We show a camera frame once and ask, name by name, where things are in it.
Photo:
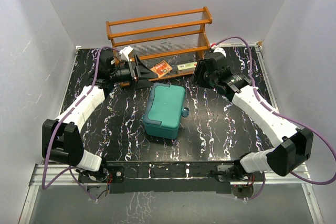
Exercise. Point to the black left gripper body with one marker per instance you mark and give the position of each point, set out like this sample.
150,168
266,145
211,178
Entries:
122,74

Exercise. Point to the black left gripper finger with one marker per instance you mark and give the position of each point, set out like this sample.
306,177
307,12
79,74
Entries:
143,84
142,71

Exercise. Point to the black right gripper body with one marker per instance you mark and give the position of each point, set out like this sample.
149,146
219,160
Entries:
210,79

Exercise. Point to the green medicine kit box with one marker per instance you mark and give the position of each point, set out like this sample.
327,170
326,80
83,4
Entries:
164,110

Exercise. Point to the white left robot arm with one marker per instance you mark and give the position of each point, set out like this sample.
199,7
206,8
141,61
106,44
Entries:
61,139

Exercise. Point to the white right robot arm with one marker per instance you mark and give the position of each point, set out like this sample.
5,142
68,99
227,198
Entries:
291,146

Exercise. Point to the cream long medicine box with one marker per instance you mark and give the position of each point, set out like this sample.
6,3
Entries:
186,67

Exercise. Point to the orange patterned medicine box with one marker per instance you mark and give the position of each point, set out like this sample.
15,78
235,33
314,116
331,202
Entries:
162,68

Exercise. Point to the orange wooden shelf rack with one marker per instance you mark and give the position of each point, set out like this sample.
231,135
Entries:
162,36

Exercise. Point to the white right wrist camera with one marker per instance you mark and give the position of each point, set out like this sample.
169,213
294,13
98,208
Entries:
216,48

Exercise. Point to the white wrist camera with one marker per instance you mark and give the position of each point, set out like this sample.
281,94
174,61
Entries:
216,48
125,53

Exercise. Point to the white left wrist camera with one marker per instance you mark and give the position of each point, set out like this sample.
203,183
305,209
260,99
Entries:
125,53

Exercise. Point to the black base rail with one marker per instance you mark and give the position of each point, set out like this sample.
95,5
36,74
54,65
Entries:
134,177

